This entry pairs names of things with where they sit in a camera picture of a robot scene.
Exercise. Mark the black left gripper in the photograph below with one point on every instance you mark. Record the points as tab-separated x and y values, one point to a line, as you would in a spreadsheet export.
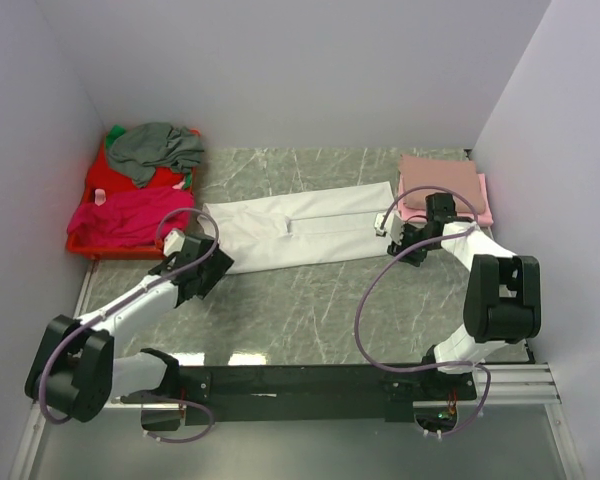
215	265

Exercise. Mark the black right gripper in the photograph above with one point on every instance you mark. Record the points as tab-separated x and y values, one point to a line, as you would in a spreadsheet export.
402	240

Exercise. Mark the white t-shirt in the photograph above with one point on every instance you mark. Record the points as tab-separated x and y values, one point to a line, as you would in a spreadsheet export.
307	228

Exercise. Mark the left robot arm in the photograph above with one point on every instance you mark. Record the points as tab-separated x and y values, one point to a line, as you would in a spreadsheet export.
76	369

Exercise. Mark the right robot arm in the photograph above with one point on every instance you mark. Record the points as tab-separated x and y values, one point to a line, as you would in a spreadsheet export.
502	304

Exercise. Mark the folded tan t-shirt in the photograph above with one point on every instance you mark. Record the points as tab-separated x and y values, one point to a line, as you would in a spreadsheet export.
459	176

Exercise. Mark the magenta t-shirt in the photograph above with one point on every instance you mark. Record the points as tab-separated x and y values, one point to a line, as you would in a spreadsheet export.
132	218

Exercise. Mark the black base beam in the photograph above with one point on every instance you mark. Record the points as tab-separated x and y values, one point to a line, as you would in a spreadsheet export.
318	392

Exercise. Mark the red t-shirt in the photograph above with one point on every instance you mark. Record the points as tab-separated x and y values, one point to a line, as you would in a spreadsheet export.
101	176

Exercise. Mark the grey t-shirt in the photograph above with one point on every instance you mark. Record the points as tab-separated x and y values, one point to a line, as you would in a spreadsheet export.
138	153

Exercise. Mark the green t-shirt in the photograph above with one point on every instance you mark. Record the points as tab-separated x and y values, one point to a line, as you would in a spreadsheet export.
114	133

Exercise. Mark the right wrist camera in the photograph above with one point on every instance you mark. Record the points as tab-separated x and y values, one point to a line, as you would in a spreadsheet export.
389	225

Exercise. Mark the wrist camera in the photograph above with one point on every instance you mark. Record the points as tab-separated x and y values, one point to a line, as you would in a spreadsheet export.
389	225
173	242

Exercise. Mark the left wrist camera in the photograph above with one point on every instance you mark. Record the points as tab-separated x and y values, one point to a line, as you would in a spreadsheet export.
173	242

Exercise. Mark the aluminium rail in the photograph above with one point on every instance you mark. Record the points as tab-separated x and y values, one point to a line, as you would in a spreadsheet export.
522	384

